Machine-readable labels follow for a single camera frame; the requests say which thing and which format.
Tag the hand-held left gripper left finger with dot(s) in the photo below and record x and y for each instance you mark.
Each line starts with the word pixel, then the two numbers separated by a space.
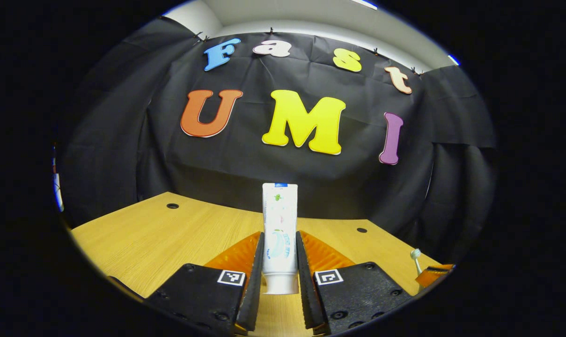
pixel 255 290

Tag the white toothpaste tube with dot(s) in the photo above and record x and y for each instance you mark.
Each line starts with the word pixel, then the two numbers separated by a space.
pixel 279 220

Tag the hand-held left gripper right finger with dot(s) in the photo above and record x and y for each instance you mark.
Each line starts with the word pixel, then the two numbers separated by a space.
pixel 305 290

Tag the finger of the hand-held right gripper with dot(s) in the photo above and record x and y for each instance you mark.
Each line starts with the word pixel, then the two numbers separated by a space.
pixel 432 275

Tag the ceiling light panel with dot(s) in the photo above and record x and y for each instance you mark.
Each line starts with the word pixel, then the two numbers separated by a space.
pixel 364 3

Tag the blue and white upright strip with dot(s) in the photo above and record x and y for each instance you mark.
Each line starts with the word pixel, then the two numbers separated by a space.
pixel 57 187

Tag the black backdrop cloth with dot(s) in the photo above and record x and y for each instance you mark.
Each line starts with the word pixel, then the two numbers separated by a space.
pixel 381 201

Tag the wooden desktop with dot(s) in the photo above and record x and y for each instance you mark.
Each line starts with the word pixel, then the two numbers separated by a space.
pixel 147 243

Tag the pale blue toothbrush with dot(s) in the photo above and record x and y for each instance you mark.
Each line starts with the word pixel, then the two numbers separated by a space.
pixel 415 255

